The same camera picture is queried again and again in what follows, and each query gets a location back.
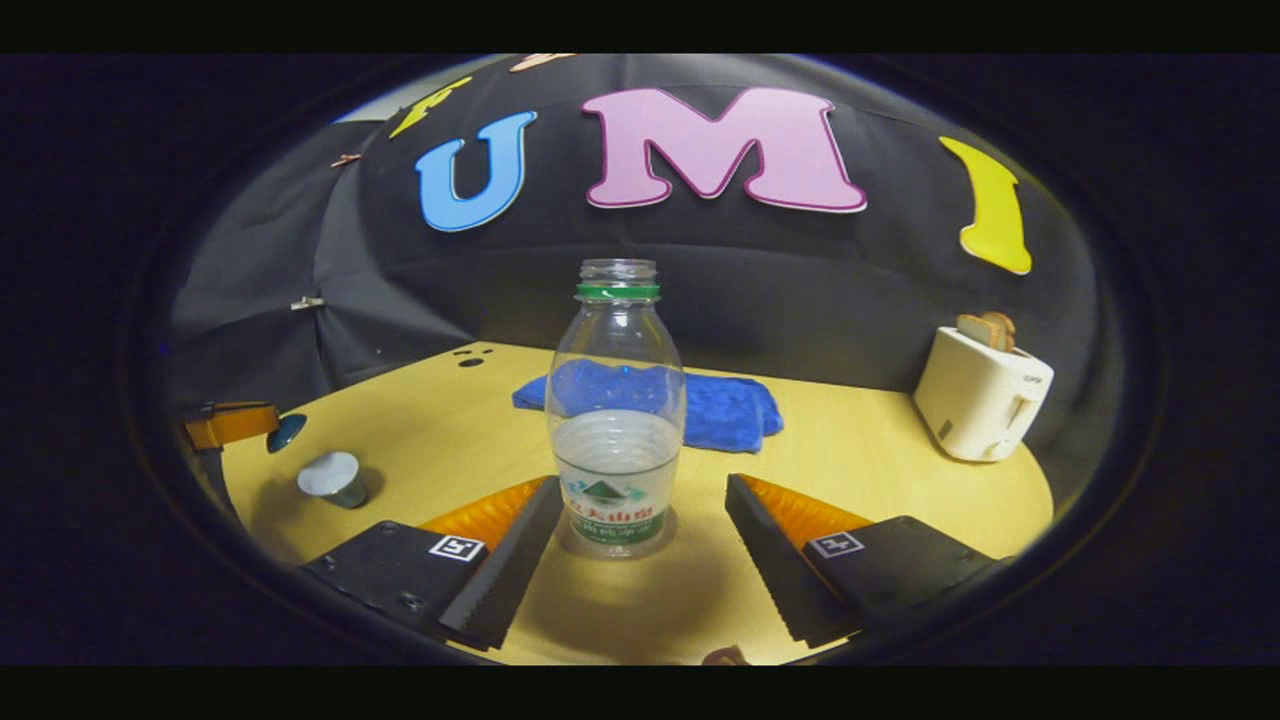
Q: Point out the clear plastic water bottle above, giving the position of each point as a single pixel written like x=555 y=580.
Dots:
x=615 y=460

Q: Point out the copper cloth clip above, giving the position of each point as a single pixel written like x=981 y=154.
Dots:
x=346 y=159

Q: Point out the toasted bread slice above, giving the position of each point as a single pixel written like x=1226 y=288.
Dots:
x=975 y=331
x=1002 y=326

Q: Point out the white toaster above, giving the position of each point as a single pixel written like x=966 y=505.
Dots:
x=975 y=400

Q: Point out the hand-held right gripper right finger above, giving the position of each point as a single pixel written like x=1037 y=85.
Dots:
x=765 y=560

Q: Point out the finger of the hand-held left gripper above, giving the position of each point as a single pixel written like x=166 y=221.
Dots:
x=230 y=425

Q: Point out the blue towel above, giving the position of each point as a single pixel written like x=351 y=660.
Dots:
x=730 y=410

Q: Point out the silver cloth clip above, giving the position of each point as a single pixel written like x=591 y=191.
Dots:
x=307 y=302

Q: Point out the black backdrop cloth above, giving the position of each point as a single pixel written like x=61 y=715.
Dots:
x=800 y=290

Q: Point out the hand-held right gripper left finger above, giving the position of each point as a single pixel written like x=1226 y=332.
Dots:
x=520 y=560

